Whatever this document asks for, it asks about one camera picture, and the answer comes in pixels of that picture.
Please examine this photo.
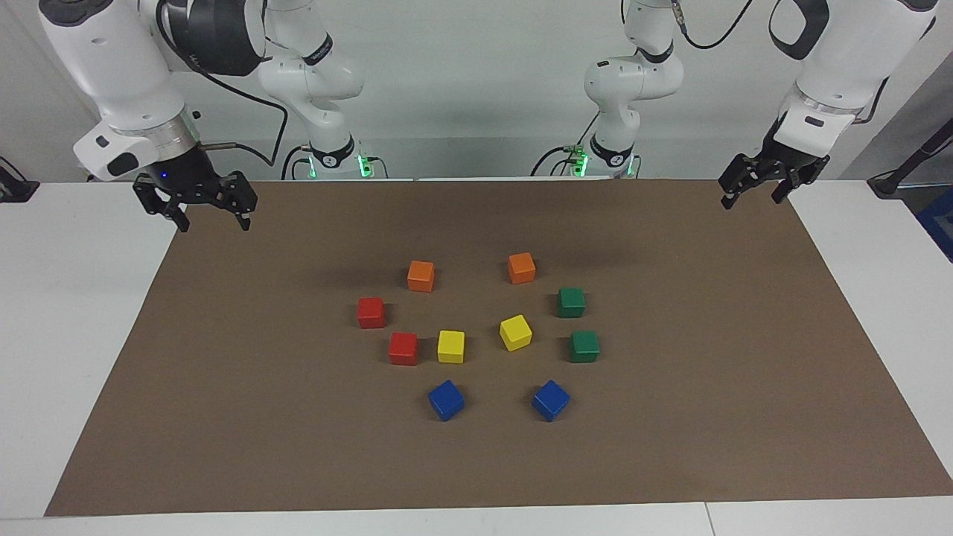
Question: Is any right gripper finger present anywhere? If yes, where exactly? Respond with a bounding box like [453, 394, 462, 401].
[134, 179, 191, 233]
[216, 171, 259, 232]

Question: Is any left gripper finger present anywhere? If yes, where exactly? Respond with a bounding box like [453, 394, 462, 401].
[771, 175, 816, 205]
[718, 153, 768, 211]

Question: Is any black table clamp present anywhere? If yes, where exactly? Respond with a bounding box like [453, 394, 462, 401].
[0, 155, 40, 203]

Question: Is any blue box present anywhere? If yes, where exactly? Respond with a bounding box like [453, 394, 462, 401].
[917, 186, 953, 263]

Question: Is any blue wooden cube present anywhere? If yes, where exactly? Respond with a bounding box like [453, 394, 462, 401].
[532, 380, 571, 423]
[427, 380, 466, 422]

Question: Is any brown table mat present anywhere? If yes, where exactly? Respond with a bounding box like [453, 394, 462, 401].
[43, 177, 953, 517]

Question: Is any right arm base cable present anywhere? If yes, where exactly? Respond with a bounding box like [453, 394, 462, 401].
[281, 144, 313, 181]

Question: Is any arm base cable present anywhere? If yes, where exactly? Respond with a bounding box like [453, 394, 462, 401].
[281, 144, 313, 181]
[530, 110, 600, 178]

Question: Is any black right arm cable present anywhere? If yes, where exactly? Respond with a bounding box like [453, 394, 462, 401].
[155, 0, 290, 168]

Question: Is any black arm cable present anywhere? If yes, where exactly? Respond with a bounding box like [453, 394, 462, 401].
[155, 0, 290, 168]
[672, 0, 754, 51]

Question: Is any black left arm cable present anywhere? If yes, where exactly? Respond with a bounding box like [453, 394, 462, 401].
[672, 0, 754, 51]

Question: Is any left arm base cable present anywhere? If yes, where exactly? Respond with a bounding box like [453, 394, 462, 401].
[530, 110, 600, 178]

